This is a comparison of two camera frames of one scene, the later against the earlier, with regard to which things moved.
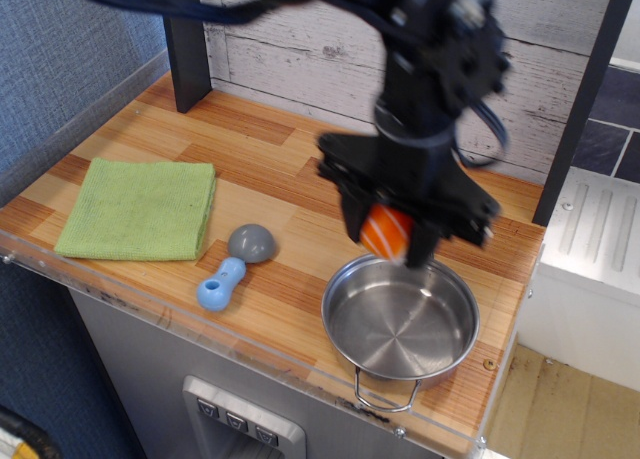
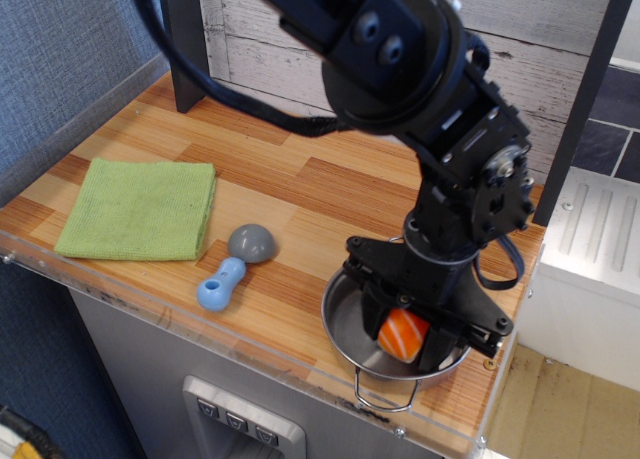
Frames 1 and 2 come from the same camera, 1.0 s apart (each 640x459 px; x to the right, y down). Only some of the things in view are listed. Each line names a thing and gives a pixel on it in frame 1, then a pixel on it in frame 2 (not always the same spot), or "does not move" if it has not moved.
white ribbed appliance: [584, 310] does not move
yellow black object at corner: [20, 439] does not move
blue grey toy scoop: [248, 243] does not move
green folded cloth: [135, 209] does not move
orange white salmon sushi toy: [386, 232] to [402, 333]
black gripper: [421, 179] to [447, 296]
